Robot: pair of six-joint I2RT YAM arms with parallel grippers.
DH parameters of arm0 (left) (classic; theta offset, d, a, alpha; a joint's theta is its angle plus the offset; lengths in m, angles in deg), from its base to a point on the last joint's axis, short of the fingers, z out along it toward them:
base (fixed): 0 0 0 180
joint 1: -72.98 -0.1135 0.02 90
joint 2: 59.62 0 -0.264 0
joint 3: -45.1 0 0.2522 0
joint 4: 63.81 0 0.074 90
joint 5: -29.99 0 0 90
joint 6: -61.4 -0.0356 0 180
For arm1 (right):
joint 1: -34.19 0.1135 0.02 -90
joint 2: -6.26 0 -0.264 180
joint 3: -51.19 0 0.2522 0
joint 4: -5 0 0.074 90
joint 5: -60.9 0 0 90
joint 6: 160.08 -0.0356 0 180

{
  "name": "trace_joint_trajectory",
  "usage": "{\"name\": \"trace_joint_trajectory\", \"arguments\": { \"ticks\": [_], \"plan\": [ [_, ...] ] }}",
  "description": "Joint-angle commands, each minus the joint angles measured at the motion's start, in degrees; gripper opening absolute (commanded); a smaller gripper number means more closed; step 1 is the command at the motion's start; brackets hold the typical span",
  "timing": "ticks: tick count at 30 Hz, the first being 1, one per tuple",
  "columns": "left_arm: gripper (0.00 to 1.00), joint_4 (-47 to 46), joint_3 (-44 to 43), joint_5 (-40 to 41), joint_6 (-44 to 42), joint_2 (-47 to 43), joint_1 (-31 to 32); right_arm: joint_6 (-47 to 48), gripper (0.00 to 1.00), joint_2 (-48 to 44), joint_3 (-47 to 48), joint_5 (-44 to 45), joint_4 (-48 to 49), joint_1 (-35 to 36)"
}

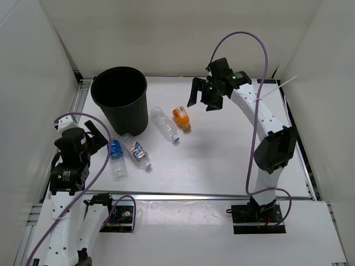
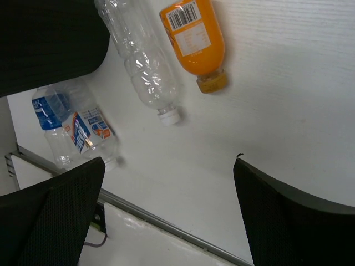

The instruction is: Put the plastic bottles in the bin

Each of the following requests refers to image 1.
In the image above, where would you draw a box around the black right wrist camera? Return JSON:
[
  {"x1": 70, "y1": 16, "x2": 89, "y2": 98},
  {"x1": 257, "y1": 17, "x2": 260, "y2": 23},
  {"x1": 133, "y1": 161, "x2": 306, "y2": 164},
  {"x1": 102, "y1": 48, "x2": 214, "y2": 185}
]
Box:
[{"x1": 206, "y1": 58, "x2": 233, "y2": 78}]

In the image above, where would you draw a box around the white zip tie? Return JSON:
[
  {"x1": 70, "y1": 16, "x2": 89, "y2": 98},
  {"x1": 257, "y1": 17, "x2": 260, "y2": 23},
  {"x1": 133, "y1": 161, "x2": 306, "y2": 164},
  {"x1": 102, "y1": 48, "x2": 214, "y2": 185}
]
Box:
[{"x1": 247, "y1": 75, "x2": 298, "y2": 105}]

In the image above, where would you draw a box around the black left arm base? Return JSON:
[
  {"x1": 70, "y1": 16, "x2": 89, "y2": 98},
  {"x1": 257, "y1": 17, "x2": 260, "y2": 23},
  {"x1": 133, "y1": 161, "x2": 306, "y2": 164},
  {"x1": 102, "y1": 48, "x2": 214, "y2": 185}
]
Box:
[{"x1": 99, "y1": 195, "x2": 136, "y2": 233}]

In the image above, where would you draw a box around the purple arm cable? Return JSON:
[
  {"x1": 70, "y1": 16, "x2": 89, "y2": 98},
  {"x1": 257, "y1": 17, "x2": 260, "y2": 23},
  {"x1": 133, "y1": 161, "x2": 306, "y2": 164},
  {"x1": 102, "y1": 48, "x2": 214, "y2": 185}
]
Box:
[
  {"x1": 26, "y1": 112, "x2": 136, "y2": 266},
  {"x1": 210, "y1": 31, "x2": 292, "y2": 228}
]

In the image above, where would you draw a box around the orange blue label bottle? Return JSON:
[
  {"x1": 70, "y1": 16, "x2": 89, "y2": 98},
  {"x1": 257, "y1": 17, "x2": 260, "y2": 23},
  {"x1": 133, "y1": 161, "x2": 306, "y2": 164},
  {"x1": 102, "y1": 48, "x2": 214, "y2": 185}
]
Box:
[{"x1": 121, "y1": 133, "x2": 151, "y2": 170}]

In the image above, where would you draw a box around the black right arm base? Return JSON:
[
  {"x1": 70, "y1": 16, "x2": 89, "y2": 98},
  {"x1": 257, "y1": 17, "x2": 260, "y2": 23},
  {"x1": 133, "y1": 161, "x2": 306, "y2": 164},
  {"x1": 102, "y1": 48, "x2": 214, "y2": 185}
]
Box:
[{"x1": 226, "y1": 203, "x2": 286, "y2": 234}]

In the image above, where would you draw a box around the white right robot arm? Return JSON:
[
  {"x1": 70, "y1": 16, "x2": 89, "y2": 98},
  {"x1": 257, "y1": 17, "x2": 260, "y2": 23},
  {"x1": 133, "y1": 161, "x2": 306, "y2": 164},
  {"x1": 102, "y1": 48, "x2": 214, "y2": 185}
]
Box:
[{"x1": 187, "y1": 71, "x2": 298, "y2": 222}]

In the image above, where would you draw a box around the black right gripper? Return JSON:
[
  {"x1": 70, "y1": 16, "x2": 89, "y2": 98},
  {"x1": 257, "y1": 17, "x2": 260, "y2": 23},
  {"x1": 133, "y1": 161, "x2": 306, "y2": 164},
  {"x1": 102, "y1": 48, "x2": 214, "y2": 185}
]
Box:
[{"x1": 187, "y1": 77, "x2": 226, "y2": 111}]

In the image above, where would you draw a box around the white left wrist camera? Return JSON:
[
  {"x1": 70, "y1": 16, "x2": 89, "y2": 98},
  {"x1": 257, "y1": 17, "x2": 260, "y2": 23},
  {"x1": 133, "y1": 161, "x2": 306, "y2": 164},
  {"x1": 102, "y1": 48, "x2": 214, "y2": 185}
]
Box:
[{"x1": 53, "y1": 115, "x2": 78, "y2": 133}]

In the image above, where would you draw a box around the blue label plastic bottle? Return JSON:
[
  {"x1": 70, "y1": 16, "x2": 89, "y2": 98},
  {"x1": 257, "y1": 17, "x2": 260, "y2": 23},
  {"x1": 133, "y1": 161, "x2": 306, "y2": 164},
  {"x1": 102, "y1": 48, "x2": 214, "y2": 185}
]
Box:
[{"x1": 109, "y1": 139, "x2": 127, "y2": 180}]

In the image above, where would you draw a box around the black plastic waste bin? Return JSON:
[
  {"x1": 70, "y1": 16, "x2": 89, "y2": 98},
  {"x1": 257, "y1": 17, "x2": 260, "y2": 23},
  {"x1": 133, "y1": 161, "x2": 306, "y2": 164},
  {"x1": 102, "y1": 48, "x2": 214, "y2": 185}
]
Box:
[{"x1": 90, "y1": 66, "x2": 149, "y2": 136}]

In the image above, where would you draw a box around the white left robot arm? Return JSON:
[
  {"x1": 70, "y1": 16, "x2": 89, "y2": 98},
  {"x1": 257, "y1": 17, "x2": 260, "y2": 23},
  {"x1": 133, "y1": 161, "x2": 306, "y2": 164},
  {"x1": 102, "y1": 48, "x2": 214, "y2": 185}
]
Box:
[{"x1": 44, "y1": 120, "x2": 116, "y2": 265}]

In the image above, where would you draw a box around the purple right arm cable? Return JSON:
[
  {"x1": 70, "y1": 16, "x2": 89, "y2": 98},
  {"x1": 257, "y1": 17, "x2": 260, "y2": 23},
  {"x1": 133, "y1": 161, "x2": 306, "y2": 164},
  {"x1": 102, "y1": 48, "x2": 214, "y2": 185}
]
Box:
[{"x1": 210, "y1": 31, "x2": 292, "y2": 228}]

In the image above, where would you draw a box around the orange plastic bottle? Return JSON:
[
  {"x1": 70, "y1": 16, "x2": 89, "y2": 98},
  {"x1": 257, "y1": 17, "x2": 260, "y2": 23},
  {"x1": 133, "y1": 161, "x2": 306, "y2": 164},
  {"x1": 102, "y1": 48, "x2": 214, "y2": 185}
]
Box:
[{"x1": 173, "y1": 106, "x2": 191, "y2": 132}]

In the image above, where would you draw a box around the clear unlabelled plastic bottle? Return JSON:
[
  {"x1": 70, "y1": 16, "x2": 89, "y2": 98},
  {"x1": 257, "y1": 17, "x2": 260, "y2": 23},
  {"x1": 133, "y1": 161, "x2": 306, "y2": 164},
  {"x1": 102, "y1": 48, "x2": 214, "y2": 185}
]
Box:
[{"x1": 151, "y1": 106, "x2": 180, "y2": 142}]

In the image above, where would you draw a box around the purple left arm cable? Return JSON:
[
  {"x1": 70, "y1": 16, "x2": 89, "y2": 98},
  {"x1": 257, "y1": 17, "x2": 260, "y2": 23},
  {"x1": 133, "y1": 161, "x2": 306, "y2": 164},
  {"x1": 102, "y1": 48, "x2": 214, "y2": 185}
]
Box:
[{"x1": 26, "y1": 112, "x2": 136, "y2": 266}]

